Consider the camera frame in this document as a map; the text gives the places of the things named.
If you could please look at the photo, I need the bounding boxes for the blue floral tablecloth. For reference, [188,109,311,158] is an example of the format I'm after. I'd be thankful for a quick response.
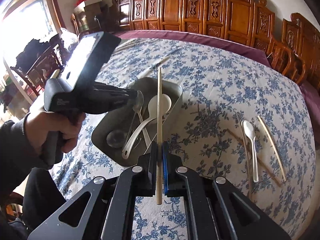
[49,37,317,240]

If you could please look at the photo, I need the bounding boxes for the carved wooden screen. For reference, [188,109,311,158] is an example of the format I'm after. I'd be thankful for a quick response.
[111,0,274,51]

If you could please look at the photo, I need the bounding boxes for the metal rectangular tray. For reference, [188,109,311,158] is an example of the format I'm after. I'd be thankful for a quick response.
[91,76,183,168]

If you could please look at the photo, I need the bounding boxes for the person's left hand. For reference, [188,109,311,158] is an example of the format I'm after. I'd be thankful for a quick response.
[24,111,86,155]

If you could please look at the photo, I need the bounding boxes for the light bamboo chopstick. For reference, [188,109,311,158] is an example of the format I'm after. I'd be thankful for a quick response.
[257,115,287,182]

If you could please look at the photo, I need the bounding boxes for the white plastic fork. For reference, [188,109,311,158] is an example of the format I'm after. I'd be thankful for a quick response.
[135,109,153,153]

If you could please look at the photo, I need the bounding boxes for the dark sleeve left forearm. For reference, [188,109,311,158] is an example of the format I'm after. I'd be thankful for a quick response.
[0,119,52,203]

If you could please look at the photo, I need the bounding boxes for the small white plastic spoon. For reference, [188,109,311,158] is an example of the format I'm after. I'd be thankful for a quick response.
[242,120,259,183]

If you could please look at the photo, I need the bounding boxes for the large white ladle spoon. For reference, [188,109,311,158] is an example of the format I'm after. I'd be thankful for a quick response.
[121,93,173,160]

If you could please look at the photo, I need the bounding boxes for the brown wooden chopstick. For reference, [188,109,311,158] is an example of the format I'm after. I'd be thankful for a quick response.
[227,128,283,188]

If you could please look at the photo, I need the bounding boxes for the metal spoon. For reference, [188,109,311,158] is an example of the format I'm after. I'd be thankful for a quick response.
[124,90,144,146]
[106,129,127,148]

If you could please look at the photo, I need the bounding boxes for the pale wooden chopstick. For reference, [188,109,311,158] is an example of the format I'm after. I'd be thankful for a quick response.
[156,67,163,205]

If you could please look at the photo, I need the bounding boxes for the wooden armchair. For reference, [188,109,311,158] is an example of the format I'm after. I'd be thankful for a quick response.
[266,35,307,86]

